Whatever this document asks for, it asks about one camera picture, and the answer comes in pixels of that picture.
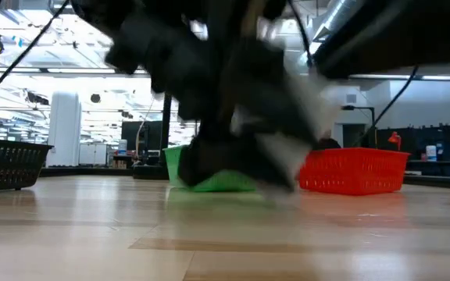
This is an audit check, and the black plastic basket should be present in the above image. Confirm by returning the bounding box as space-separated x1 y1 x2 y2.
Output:
0 134 55 195

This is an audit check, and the black background monitor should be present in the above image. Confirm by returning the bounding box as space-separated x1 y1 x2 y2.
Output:
120 120 164 151

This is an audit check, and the white background cabinet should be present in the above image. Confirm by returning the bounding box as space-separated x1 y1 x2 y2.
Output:
77 142 109 166

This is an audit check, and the green plastic basket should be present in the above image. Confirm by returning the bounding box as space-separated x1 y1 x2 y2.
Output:
162 144 259 194

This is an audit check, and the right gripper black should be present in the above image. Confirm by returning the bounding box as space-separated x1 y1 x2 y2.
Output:
177 37 321 193

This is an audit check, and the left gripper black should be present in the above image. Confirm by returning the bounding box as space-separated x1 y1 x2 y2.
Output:
71 0 219 120

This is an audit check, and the red plastic basket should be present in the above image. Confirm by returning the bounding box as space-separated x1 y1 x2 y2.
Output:
298 147 411 197

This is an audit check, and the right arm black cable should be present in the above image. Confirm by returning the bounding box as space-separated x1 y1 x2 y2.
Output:
351 64 420 148

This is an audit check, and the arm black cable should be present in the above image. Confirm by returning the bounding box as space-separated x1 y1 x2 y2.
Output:
351 64 420 148
0 0 71 109

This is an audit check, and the black background station frame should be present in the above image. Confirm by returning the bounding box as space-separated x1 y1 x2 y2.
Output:
341 105 377 149

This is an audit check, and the red background desk lamp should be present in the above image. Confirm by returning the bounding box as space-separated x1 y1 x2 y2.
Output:
387 131 403 152

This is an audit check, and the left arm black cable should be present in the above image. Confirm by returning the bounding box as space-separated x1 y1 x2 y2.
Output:
0 0 71 109

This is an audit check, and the white round pillar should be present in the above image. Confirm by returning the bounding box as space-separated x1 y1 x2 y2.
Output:
46 91 83 169

